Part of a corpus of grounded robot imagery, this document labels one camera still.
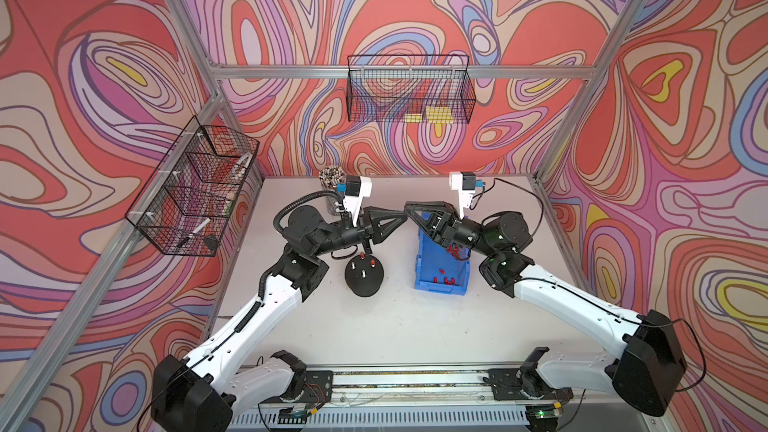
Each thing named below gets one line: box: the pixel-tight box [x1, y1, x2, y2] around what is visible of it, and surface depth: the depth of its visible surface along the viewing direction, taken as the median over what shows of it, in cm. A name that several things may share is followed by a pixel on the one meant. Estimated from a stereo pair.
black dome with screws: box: [345, 254, 384, 297], surface depth 86 cm
